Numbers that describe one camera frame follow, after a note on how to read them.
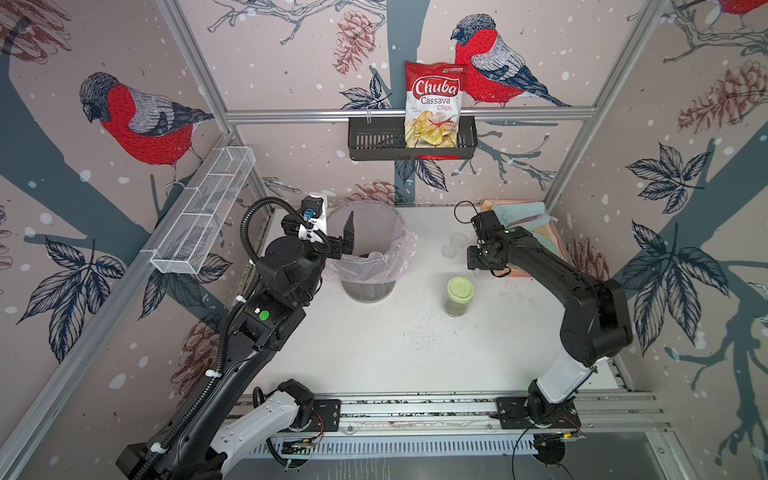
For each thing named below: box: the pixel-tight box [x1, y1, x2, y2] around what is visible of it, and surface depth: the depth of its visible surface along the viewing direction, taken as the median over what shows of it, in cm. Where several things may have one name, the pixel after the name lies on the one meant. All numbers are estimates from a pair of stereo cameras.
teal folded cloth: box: [491, 202, 557, 253], surface depth 120 cm
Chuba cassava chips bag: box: [404, 61, 467, 149], surface depth 87 cm
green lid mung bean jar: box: [444, 276, 475, 318], surface depth 85 cm
